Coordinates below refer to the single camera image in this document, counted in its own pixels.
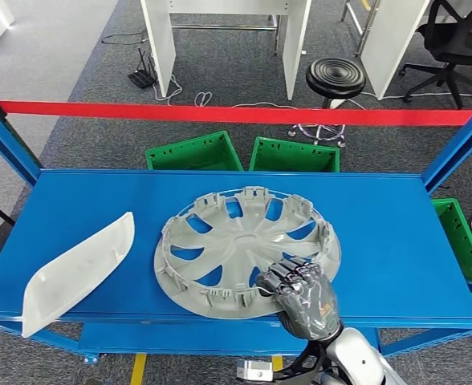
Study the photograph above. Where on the white desk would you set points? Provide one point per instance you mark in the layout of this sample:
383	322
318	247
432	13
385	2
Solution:
160	42
388	42

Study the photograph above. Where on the black office chair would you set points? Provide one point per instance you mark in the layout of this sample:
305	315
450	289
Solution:
460	37

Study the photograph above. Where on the green plastic crate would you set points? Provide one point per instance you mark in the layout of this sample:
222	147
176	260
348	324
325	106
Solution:
196	154
296	157
456	239

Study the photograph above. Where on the black round stool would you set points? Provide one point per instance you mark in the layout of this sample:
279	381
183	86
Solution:
336	77

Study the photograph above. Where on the black router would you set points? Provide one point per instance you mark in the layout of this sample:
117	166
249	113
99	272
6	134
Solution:
142	77

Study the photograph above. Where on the blue metal shelf rack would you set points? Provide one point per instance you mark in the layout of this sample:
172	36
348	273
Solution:
380	239

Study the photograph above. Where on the grey wheel hubcap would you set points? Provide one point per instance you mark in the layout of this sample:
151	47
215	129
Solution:
243	250

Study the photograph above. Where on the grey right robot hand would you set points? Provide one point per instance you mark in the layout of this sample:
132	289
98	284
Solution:
308	303

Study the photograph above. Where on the red barrier belt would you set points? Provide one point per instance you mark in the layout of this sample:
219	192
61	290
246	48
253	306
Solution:
240	114

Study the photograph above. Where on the white curved plastic part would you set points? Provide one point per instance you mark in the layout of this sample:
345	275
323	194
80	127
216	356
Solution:
75	276

